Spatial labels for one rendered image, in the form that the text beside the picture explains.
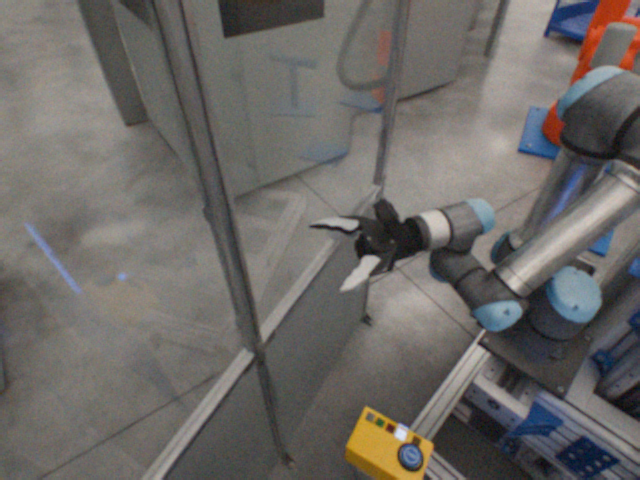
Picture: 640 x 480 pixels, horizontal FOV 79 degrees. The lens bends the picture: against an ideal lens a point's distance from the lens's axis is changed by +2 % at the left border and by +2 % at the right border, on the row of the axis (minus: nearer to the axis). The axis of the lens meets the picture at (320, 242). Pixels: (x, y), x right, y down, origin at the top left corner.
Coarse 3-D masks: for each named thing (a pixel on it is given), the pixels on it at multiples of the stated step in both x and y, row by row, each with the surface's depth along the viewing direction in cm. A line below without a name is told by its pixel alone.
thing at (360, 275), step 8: (368, 256) 67; (360, 264) 66; (368, 264) 66; (376, 264) 66; (360, 272) 65; (368, 272) 65; (344, 280) 64; (352, 280) 64; (360, 280) 65; (344, 288) 64; (352, 288) 65
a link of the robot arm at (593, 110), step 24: (600, 72) 68; (624, 72) 67; (576, 96) 70; (600, 96) 67; (624, 96) 64; (576, 120) 71; (600, 120) 67; (624, 120) 63; (576, 144) 72; (600, 144) 70; (552, 168) 81; (576, 168) 76; (600, 168) 75; (552, 192) 82; (576, 192) 79; (528, 216) 90; (552, 216) 84; (504, 240) 100
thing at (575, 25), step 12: (564, 0) 531; (576, 0) 520; (588, 0) 509; (636, 0) 496; (552, 12) 549; (564, 12) 537; (576, 12) 525; (588, 12) 514; (552, 24) 556; (564, 24) 543; (576, 24) 531; (588, 24) 519; (576, 36) 536
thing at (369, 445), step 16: (368, 432) 83; (384, 432) 83; (352, 448) 81; (368, 448) 81; (384, 448) 81; (400, 448) 81; (432, 448) 82; (352, 464) 87; (368, 464) 81; (384, 464) 79; (400, 464) 79
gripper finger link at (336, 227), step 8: (312, 224) 72; (320, 224) 71; (328, 224) 71; (336, 224) 71; (344, 224) 72; (352, 224) 72; (328, 232) 75; (336, 232) 74; (344, 232) 72; (352, 232) 72
